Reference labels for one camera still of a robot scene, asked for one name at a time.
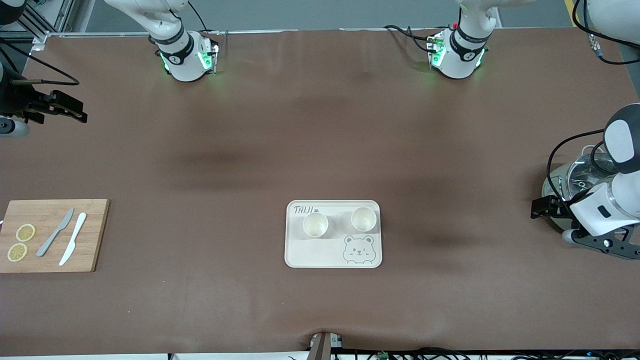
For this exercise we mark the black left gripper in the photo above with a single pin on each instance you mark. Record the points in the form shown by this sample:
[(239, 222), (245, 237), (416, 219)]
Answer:
[(556, 206)]

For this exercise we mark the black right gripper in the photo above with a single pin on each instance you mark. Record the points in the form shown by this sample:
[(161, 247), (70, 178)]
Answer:
[(15, 98)]

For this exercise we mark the white plastic cup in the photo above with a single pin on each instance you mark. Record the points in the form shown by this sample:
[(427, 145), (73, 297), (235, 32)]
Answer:
[(315, 225), (363, 219)]

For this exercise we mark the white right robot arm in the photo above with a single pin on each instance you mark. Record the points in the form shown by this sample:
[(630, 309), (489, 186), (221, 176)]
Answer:
[(182, 65)]

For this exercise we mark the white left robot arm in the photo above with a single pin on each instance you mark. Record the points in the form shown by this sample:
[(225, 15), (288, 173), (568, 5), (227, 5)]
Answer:
[(625, 195)]

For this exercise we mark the cream tray with bear print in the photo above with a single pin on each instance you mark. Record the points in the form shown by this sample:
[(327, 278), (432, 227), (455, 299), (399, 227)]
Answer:
[(320, 252)]

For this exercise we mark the grey electric cooking pot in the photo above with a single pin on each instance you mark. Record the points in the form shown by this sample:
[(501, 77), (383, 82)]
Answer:
[(548, 186)]

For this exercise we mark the glass pot lid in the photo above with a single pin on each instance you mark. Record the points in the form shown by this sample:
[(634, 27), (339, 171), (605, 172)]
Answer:
[(580, 175)]

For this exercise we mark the grey plastic knife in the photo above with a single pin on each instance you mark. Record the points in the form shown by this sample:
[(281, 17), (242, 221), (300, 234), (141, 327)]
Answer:
[(56, 231)]

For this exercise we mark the yellow lemon slice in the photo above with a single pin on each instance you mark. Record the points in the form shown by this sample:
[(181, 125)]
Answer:
[(17, 252), (25, 232)]

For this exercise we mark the white plastic knife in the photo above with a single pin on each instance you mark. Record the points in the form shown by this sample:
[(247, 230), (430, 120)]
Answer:
[(74, 237)]

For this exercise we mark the bamboo cutting board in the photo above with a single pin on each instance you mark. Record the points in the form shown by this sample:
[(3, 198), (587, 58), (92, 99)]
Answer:
[(50, 260)]

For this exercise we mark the silver table edge rail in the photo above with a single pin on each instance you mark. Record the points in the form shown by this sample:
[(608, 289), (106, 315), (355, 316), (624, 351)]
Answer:
[(100, 34)]

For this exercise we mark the aluminium frame structure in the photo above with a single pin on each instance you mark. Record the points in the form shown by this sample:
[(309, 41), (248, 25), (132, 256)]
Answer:
[(65, 12)]

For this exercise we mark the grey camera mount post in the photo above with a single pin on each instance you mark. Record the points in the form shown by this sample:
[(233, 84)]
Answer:
[(322, 347)]

